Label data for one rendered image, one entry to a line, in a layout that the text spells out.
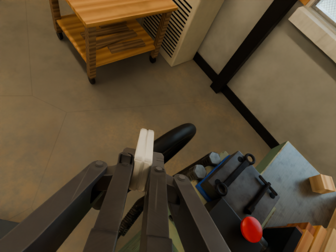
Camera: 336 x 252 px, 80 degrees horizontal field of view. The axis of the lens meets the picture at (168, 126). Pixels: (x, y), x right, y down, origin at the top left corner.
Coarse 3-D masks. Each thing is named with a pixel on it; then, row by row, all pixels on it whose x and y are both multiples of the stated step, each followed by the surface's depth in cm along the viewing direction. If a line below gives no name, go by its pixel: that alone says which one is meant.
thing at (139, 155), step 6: (144, 132) 21; (138, 138) 20; (144, 138) 20; (138, 144) 18; (144, 144) 19; (138, 150) 17; (138, 156) 16; (138, 162) 16; (132, 168) 16; (138, 168) 16; (132, 174) 16; (138, 174) 16; (132, 180) 17; (138, 180) 17; (132, 186) 17
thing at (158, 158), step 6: (156, 156) 19; (162, 156) 19; (156, 162) 18; (162, 162) 18; (168, 180) 16; (168, 186) 15; (168, 192) 15; (174, 192) 15; (168, 198) 15; (174, 198) 15
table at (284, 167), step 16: (288, 144) 52; (272, 160) 48; (288, 160) 50; (304, 160) 51; (272, 176) 46; (288, 176) 47; (304, 176) 49; (288, 192) 45; (304, 192) 47; (288, 208) 43; (304, 208) 44; (320, 208) 46; (272, 224) 40; (320, 224) 44; (176, 240) 37
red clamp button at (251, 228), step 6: (246, 222) 26; (252, 222) 26; (258, 222) 26; (240, 228) 26; (246, 228) 25; (252, 228) 26; (258, 228) 26; (246, 234) 25; (252, 234) 25; (258, 234) 25; (252, 240) 25; (258, 240) 25
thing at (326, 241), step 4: (328, 228) 40; (332, 228) 40; (328, 232) 39; (332, 232) 39; (328, 236) 39; (332, 236) 39; (324, 240) 39; (328, 240) 38; (332, 240) 38; (324, 244) 38; (328, 244) 38; (332, 244) 38; (320, 248) 38; (324, 248) 37; (328, 248) 37; (332, 248) 37
